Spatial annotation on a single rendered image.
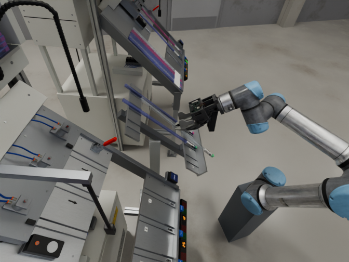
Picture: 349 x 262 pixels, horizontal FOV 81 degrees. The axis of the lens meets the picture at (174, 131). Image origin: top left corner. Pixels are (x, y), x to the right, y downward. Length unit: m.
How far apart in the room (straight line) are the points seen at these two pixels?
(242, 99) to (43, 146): 0.65
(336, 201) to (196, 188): 1.24
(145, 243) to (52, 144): 0.46
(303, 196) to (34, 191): 0.86
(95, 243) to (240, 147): 1.65
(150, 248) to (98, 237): 0.31
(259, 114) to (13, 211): 0.77
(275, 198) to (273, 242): 0.93
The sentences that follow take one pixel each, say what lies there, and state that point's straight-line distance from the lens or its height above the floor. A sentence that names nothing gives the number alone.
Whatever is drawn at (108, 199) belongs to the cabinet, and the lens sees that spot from 1.15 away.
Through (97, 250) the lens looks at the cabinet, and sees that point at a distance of 1.08.
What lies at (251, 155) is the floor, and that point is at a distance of 2.24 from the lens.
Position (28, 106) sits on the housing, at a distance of 0.68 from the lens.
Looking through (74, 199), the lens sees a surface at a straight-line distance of 0.72.
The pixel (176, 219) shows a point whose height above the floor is 0.73.
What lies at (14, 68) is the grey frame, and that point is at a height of 1.33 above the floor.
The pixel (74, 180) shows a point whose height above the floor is 1.35.
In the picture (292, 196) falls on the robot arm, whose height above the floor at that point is 0.92.
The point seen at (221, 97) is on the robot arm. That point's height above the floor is 1.17.
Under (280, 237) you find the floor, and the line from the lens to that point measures 1.94.
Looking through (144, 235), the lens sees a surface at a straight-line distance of 0.85.
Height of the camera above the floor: 1.64
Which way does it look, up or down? 47 degrees down
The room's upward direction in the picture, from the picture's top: 6 degrees clockwise
